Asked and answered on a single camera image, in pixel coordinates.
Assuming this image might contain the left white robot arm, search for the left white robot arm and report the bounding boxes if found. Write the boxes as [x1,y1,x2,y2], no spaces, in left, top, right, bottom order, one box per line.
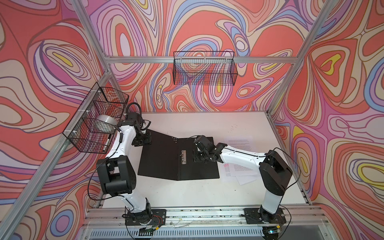
[97,120,153,221]

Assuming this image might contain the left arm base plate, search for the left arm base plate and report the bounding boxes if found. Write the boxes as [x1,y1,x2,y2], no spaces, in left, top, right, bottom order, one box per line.
[122,209,167,227]

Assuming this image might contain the printed paper sheet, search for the printed paper sheet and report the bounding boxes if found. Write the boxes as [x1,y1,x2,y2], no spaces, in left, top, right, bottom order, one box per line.
[224,136,255,152]
[218,164,261,182]

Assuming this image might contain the bottom blank paper sheet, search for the bottom blank paper sheet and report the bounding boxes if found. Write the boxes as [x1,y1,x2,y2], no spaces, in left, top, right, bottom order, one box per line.
[236,175,261,186]

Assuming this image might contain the black wire basket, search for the black wire basket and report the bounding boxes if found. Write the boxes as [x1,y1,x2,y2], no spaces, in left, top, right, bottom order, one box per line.
[63,83,129,154]
[173,50,238,86]

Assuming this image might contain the white marker pen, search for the white marker pen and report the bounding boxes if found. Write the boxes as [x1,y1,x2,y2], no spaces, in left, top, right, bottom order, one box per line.
[103,139,110,152]

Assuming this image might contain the silver tape roll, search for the silver tape roll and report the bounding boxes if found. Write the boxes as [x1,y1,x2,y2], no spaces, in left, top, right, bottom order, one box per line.
[94,115,118,134]

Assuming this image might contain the white folder black inside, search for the white folder black inside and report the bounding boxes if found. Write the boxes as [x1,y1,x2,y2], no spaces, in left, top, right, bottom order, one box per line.
[138,130,220,181]

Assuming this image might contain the black wire basket back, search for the black wire basket back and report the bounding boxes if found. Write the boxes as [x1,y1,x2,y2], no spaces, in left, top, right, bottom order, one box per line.
[173,50,238,86]

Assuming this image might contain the black wire basket left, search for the black wire basket left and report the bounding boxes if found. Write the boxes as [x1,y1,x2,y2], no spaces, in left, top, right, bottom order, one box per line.
[63,83,129,154]

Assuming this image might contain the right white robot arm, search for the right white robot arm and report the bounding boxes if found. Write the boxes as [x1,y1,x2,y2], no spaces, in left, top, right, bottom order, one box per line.
[194,135,293,223]

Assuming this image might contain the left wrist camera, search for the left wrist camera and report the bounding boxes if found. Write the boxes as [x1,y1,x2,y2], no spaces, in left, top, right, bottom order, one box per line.
[126,112,143,123]

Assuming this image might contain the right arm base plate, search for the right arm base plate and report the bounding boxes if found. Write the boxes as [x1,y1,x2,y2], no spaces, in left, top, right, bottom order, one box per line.
[242,208,287,225]

